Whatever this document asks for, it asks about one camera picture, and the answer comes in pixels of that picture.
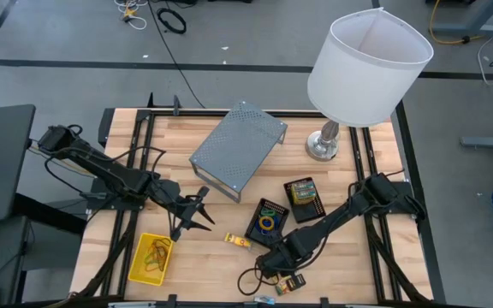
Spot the orange rubber band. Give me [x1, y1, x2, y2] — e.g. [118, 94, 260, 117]
[144, 247, 171, 274]

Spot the black desk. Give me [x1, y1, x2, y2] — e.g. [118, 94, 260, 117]
[0, 104, 37, 227]

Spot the black coiled floor cable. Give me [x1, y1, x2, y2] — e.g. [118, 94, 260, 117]
[156, 7, 187, 35]

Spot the grey desk foot bar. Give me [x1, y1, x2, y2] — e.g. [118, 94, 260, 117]
[460, 136, 493, 151]

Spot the grey perforated metal shelf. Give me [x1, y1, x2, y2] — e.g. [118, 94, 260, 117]
[188, 100, 289, 204]

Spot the yellow tape roll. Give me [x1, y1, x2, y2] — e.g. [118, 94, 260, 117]
[258, 215, 277, 233]

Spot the grey cable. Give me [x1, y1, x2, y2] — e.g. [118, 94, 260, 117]
[148, 237, 173, 260]

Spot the black slotted plastic basket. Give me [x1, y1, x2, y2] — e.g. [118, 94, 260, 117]
[244, 197, 291, 248]
[282, 176, 327, 224]

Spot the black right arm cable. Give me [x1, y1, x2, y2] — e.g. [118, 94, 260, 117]
[236, 264, 276, 297]

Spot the green rubber band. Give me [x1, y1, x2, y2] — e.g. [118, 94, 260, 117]
[142, 252, 164, 266]

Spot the white floor cable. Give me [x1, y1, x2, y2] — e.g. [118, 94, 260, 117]
[113, 0, 149, 32]

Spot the yellow plastic basket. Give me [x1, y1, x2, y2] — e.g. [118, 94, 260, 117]
[127, 232, 175, 287]

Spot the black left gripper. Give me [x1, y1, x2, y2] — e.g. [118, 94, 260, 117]
[156, 179, 216, 243]

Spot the plastic-wrapped yellow crayon box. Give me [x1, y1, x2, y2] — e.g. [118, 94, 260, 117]
[223, 232, 252, 251]

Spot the yellow floor cable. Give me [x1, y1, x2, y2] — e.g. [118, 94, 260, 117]
[428, 0, 487, 46]

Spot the grey desk leg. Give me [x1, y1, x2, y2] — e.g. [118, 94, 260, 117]
[432, 0, 493, 38]

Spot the blue tape roll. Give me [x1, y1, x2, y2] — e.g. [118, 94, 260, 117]
[264, 213, 281, 235]

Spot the silver table lamp white shade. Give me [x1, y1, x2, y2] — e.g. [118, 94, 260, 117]
[305, 7, 435, 163]

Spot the yellow green crayon box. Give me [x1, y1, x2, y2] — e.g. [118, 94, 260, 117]
[292, 179, 317, 193]
[273, 272, 307, 297]
[290, 190, 318, 206]

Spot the black table frame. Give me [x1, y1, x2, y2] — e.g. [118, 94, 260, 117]
[68, 92, 447, 308]

